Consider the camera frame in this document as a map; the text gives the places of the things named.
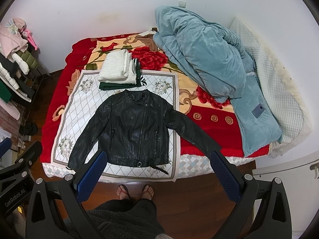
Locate black leather jacket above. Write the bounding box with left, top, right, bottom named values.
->
left=68, top=90, right=221, bottom=171

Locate clothes rack with hanging garments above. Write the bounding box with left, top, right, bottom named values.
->
left=0, top=17, right=44, bottom=140

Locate person's left foot in sandal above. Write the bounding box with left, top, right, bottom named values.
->
left=116, top=184, right=131, bottom=200

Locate person's foot in sandal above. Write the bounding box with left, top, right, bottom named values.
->
left=141, top=184, right=154, bottom=200
left=116, top=184, right=131, bottom=200

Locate person's dark fuzzy robe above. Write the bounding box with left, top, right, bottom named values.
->
left=87, top=199, right=165, bottom=238

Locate person's right foot in sandal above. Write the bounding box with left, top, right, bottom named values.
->
left=141, top=184, right=154, bottom=200

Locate white floral diamond-pattern cloth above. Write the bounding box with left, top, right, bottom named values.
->
left=43, top=70, right=181, bottom=183

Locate white textured mattress pad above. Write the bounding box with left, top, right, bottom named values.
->
left=230, top=18, right=312, bottom=158

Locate light blue quilt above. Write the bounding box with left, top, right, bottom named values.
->
left=153, top=6, right=283, bottom=157

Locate dark green folded garment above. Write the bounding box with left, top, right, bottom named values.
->
left=99, top=59, right=147, bottom=91

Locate white fluffy folded garment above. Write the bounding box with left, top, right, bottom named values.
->
left=97, top=50, right=136, bottom=84

